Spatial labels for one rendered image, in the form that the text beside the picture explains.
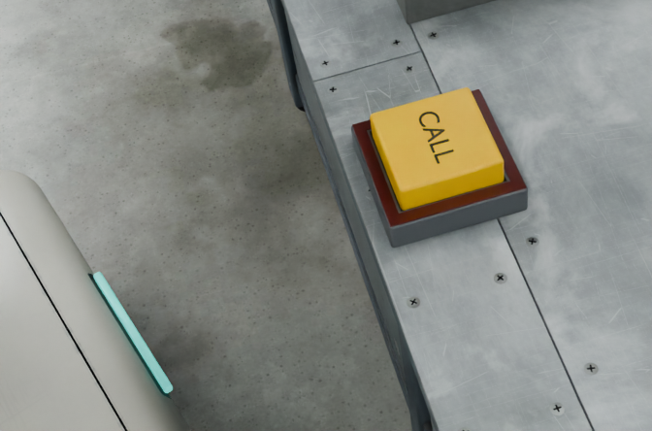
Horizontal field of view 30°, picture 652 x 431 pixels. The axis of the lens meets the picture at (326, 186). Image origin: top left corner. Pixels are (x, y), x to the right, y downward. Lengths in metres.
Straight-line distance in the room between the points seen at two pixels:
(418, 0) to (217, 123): 1.09
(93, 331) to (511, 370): 0.76
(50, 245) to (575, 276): 0.85
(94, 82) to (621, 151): 1.34
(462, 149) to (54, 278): 0.78
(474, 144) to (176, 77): 1.28
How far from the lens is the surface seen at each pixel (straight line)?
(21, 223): 1.44
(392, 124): 0.69
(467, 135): 0.68
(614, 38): 0.78
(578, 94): 0.75
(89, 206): 1.80
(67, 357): 1.32
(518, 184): 0.68
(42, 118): 1.94
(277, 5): 1.66
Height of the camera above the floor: 1.35
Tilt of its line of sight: 51 degrees down
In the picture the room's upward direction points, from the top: 11 degrees counter-clockwise
